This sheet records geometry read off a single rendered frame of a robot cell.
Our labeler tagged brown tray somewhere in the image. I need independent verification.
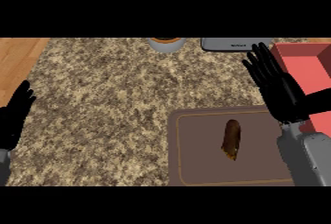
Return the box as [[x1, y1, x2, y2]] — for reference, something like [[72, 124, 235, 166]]
[[167, 105, 297, 187]]

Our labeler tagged red cardboard box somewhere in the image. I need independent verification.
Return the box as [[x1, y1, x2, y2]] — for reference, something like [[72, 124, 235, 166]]
[[269, 42, 331, 133]]

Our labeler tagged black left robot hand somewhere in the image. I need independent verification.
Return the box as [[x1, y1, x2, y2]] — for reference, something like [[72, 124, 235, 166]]
[[0, 80, 37, 151]]

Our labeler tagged grey round pot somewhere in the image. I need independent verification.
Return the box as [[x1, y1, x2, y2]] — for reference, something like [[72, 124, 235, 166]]
[[147, 38, 189, 53]]

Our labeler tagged grey flat appliance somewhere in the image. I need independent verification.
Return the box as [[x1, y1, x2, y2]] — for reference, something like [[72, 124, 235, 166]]
[[201, 38, 274, 53]]

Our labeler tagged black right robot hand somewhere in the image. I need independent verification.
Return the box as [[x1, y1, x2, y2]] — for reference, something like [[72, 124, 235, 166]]
[[240, 42, 331, 124]]

